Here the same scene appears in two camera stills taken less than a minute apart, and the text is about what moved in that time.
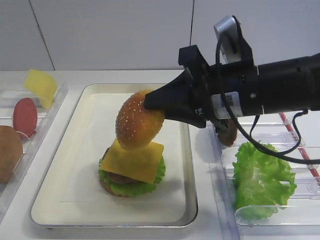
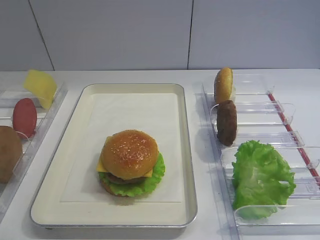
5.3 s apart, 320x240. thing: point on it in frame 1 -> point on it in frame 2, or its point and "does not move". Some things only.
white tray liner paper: [84, 184] does not move
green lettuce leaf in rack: [263, 183] does not move
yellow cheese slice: [143, 164] -> [99, 166]
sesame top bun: [136, 126] -> [130, 153]
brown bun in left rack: [11, 152] does not move
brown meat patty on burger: [118, 178] does not move
